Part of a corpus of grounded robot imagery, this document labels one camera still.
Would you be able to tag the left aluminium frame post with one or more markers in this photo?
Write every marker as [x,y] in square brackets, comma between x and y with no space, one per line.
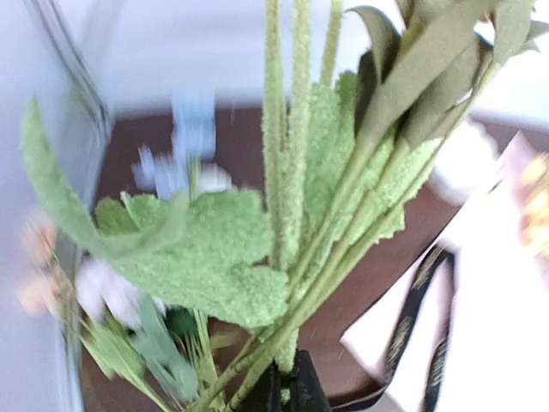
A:
[56,29]

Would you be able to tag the pink rose stem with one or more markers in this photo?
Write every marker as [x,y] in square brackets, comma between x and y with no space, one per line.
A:
[229,277]

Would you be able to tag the blue flower stem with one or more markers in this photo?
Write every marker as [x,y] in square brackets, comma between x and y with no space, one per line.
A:
[193,140]

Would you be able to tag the scalloped white bowl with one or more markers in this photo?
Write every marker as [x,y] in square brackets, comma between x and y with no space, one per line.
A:
[467,159]

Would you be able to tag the black printed ribbon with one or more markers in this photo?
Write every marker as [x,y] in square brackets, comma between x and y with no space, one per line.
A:
[401,335]

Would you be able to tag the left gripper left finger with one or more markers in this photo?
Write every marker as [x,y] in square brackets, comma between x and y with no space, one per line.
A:
[266,394]

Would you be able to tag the pink wrapping paper sheet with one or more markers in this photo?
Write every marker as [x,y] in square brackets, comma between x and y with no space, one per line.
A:
[497,358]

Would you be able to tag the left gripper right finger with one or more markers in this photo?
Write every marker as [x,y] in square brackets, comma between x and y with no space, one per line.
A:
[307,394]

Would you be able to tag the pale yellow rose stem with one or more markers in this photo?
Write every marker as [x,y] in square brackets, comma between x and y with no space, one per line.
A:
[533,198]

